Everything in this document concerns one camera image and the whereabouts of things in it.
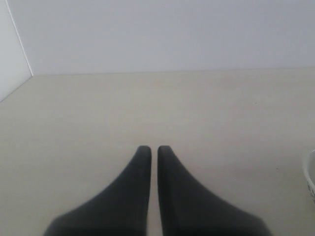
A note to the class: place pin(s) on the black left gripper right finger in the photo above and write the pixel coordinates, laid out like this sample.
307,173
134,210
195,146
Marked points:
187,208

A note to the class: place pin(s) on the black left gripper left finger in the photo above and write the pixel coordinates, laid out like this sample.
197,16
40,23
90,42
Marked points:
121,209

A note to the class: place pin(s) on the white ceramic bowl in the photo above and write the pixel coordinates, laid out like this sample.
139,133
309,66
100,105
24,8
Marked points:
309,173

